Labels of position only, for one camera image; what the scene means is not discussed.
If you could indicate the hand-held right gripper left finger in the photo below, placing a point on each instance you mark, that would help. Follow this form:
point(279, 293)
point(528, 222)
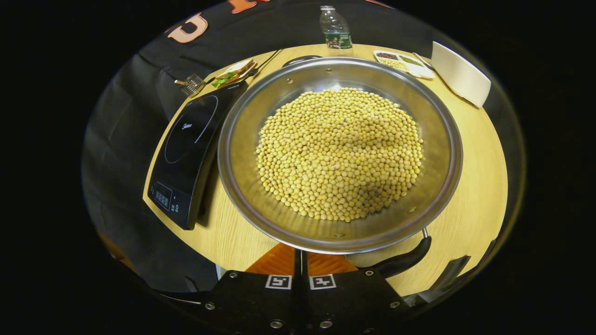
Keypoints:
point(251, 298)

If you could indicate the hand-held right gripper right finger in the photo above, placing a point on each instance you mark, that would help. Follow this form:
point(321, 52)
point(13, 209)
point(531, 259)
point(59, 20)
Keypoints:
point(349, 300)

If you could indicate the black induction cooktop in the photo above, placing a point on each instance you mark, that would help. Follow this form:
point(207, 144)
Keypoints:
point(186, 153)

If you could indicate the pile of yellow soybeans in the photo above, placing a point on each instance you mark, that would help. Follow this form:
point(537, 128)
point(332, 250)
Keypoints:
point(340, 153)

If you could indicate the sandwich with lettuce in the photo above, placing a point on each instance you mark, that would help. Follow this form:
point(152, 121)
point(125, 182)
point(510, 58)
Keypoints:
point(230, 73)

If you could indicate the small white plate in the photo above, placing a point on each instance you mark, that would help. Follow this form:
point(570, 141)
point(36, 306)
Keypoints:
point(249, 72)

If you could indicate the white divided bean dish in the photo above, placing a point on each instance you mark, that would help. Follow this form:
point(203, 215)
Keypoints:
point(402, 63)

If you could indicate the white curved box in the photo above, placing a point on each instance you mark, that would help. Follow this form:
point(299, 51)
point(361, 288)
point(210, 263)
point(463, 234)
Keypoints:
point(461, 77)

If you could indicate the clear plastic water bottle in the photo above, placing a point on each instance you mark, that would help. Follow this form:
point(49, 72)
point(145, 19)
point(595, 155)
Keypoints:
point(336, 30)

